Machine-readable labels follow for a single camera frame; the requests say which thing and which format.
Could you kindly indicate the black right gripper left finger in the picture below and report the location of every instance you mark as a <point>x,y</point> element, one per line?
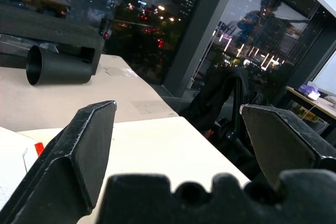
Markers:
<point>78,150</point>

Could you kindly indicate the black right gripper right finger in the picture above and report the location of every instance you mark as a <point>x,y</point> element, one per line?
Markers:
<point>283,140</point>

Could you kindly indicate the purple tissue box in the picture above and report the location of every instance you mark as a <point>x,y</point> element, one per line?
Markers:
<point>310,90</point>

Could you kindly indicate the white box with red label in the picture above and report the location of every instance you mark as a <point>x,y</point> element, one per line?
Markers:
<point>14,166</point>

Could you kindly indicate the black cylinder tube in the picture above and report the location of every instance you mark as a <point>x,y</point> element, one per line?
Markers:
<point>52,69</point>

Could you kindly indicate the wooden desk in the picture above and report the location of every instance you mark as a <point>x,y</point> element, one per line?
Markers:
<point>315,106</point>

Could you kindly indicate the black office chair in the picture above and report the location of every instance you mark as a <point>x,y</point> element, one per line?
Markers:
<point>225,108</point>

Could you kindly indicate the black flat case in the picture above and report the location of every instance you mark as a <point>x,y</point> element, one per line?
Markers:
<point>50,31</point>

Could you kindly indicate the dark window frame post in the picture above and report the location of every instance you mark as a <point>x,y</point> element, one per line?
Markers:
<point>195,32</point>

